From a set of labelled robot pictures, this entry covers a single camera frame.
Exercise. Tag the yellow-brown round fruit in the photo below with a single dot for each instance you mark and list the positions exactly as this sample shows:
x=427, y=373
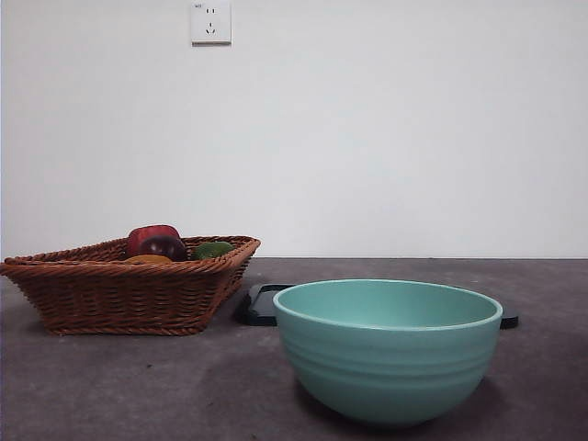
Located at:
x=147, y=259

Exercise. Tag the teal ribbed bowl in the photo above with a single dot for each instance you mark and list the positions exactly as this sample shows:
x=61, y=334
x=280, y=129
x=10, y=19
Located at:
x=386, y=367

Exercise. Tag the green avocado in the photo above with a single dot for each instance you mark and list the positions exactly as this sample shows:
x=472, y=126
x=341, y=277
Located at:
x=211, y=250

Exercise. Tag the dark green rectangular tray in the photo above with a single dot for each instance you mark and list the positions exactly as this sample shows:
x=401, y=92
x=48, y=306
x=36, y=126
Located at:
x=257, y=308

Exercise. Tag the dark purple round fruit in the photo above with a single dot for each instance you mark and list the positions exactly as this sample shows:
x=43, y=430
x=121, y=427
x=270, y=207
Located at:
x=163, y=248

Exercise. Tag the red apple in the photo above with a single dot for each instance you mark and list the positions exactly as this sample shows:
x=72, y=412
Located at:
x=147, y=233

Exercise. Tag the brown wicker basket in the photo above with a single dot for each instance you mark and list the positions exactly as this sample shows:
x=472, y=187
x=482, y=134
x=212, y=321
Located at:
x=128, y=298

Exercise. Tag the white wall socket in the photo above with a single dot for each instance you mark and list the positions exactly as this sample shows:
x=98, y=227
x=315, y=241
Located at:
x=211, y=23

